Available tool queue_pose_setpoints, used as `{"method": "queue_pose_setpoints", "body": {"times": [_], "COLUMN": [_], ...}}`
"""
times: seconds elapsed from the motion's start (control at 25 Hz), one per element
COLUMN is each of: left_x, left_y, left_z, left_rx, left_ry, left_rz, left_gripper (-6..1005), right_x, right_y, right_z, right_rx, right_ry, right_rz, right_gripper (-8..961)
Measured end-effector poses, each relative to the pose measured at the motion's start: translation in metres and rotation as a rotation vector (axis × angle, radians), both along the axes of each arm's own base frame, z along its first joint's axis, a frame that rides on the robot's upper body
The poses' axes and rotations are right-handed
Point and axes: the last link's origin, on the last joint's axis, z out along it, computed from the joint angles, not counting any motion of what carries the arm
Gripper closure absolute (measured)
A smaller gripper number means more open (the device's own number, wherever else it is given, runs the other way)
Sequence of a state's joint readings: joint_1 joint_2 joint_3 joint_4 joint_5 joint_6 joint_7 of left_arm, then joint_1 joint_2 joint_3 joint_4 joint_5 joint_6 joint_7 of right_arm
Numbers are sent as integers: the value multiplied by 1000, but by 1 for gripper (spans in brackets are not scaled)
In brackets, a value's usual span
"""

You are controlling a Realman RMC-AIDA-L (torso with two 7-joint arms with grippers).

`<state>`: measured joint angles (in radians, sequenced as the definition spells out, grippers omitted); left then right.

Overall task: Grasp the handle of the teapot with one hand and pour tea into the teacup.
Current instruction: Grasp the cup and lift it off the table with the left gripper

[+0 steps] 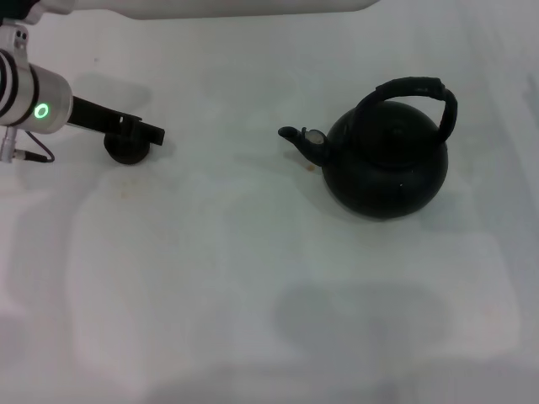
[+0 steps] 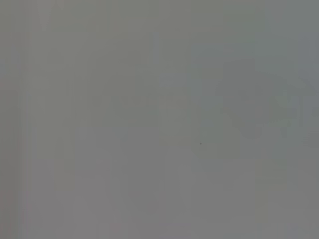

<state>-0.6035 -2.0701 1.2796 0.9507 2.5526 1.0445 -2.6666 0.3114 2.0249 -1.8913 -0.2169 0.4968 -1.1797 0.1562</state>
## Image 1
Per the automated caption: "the white rounded background panel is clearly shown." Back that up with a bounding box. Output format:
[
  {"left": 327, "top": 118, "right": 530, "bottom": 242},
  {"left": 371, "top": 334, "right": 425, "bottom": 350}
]
[{"left": 40, "top": 0, "right": 381, "bottom": 22}]

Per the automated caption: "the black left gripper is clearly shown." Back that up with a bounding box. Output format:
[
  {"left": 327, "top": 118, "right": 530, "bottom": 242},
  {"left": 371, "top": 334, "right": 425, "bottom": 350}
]
[{"left": 69, "top": 95, "right": 166, "bottom": 147}]

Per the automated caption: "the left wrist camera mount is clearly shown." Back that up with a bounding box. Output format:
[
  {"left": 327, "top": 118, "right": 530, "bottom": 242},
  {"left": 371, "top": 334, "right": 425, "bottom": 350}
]
[{"left": 0, "top": 0, "right": 44, "bottom": 58}]

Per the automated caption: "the left arm black cable plug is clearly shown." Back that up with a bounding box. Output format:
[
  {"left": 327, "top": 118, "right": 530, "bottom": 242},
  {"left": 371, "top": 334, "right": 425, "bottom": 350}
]
[{"left": 0, "top": 125, "right": 56, "bottom": 164}]

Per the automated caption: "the black round teapot with handle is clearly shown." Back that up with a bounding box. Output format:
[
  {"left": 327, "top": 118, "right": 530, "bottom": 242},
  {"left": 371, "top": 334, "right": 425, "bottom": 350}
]
[{"left": 277, "top": 76, "right": 458, "bottom": 221}]

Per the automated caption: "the small black teacup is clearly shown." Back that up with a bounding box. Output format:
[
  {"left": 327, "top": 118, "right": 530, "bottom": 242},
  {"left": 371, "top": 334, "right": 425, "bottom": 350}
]
[{"left": 103, "top": 131, "right": 152, "bottom": 167}]

